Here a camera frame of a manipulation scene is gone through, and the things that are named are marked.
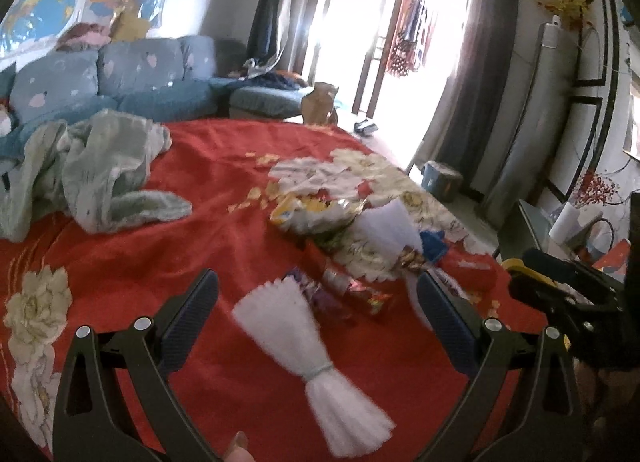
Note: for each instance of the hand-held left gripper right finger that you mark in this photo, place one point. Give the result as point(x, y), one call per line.
point(446, 323)

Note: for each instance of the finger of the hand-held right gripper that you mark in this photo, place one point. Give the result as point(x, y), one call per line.
point(550, 299)
point(570, 269)

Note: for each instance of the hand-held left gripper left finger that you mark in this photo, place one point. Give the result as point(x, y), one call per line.
point(192, 314)

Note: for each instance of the red packet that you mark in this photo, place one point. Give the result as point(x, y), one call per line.
point(470, 269)

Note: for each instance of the gold brown candy wrapper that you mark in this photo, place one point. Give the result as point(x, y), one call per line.
point(415, 259)

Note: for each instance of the blue wrapper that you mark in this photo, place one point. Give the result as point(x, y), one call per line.
point(434, 244)

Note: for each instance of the red foil snack wrapper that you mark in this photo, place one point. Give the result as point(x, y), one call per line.
point(365, 297)

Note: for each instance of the white foam net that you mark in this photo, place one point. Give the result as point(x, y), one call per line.
point(287, 337)
point(385, 229)

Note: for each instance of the purple snack wrapper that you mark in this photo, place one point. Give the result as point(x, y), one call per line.
point(312, 292)

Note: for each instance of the yellow snack bag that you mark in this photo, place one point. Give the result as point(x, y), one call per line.
point(310, 214)

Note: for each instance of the person's left hand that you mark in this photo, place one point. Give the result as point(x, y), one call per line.
point(241, 451)

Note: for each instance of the yellow round plastic object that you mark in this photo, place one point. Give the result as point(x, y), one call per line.
point(525, 269)

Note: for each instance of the white paper towel roll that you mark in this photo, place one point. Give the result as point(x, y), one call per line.
point(572, 224)

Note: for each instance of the red paper box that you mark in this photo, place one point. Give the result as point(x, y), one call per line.
point(615, 257)

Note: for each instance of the grey glass side table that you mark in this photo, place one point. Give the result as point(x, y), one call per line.
point(522, 229)

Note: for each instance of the dark screen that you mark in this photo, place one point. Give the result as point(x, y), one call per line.
point(635, 237)

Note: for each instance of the red berry branches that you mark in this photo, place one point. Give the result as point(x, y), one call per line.
point(597, 189)

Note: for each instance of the red floral blanket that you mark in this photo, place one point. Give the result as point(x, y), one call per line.
point(190, 222)

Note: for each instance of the grey standing air conditioner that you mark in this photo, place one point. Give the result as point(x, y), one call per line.
point(537, 121)

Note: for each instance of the pale green blanket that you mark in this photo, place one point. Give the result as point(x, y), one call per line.
point(95, 176)

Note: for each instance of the dark slippers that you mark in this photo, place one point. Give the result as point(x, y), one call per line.
point(365, 127)

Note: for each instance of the grey curtain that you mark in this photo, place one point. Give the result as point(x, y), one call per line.
point(475, 66)

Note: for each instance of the blue fabric sofa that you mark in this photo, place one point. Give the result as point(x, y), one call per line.
point(150, 76)

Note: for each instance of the brown paper bag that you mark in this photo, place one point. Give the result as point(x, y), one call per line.
point(319, 104)

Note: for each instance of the dark clothes with foil sheet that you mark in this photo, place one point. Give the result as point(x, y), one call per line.
point(270, 75)

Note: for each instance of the yellow artificial flowers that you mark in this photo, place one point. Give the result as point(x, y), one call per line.
point(565, 4)

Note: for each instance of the plush toy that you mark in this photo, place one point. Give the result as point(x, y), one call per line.
point(5, 121)

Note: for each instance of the hanging laundry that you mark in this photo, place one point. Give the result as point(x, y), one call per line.
point(411, 36)

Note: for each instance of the yellow cushion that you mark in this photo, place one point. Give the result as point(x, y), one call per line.
point(131, 24)

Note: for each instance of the pile of red clothes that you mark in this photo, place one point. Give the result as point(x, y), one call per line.
point(82, 36)

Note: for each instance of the green pillow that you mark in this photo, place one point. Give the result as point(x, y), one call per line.
point(6, 80)

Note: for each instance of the glass balcony door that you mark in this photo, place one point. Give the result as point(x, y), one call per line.
point(370, 31)

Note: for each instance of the dark blue curtain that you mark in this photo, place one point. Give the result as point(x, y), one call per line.
point(277, 6)

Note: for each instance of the world map poster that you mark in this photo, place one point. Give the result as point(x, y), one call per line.
point(42, 16)

